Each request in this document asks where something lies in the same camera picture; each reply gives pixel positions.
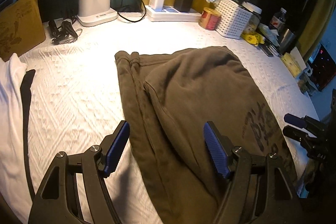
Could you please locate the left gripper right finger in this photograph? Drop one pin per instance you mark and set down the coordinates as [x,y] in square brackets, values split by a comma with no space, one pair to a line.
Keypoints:
[258,188]

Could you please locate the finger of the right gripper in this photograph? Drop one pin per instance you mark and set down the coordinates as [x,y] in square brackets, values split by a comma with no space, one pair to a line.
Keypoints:
[306,141]
[310,124]

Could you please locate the brown garment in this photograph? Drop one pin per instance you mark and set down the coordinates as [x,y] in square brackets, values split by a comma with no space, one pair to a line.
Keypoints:
[167,99]

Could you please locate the rough brown rock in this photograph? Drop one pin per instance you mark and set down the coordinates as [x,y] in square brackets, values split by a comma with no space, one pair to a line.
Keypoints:
[304,85]

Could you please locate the white mug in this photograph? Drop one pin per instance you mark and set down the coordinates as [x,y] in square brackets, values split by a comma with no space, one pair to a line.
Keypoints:
[307,72]

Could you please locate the white cloth pile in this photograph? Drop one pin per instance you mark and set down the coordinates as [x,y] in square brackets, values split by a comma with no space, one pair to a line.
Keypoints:
[16,83]

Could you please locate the computer monitor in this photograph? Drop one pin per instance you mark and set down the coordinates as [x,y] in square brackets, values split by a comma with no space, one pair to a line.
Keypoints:
[323,68]

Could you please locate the yellow tissue box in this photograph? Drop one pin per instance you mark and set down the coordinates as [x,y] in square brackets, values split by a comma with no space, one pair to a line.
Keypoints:
[294,62]

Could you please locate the white textured table cover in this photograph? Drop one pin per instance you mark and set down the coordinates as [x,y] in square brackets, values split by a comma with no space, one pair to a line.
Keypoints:
[75,93]

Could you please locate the black smartphone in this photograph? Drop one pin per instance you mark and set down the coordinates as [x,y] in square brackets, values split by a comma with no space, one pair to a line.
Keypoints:
[266,50]

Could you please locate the stainless steel tumbler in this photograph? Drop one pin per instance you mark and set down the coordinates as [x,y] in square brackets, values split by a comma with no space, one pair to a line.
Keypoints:
[285,39]

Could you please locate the yellow duck snack bag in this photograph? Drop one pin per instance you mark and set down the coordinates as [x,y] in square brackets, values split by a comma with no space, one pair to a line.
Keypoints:
[253,39]

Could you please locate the clear plastic water bottle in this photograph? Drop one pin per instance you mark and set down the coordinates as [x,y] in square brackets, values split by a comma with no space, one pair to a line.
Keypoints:
[278,20]

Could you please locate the clear jar white lid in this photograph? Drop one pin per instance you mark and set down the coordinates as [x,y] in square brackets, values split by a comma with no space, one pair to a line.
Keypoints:
[254,20]

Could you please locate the white perforated plastic basket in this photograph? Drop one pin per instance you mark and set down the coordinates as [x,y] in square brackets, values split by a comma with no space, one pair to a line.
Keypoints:
[233,19]

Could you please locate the red candle tin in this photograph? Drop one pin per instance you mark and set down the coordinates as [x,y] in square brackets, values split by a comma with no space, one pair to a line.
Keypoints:
[209,18]

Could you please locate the black clip gadget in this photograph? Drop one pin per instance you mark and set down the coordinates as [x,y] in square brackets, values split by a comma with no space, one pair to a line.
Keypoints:
[65,33]

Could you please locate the cardboard box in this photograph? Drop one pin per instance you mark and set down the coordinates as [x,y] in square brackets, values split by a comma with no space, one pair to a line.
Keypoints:
[21,28]

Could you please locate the white desk lamp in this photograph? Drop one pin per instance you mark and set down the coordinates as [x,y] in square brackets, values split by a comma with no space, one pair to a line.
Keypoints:
[94,12]

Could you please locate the black power adapter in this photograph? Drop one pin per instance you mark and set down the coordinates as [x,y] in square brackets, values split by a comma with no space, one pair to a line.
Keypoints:
[183,5]

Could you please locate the white power strip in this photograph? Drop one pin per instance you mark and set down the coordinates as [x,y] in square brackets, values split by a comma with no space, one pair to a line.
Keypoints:
[170,14]

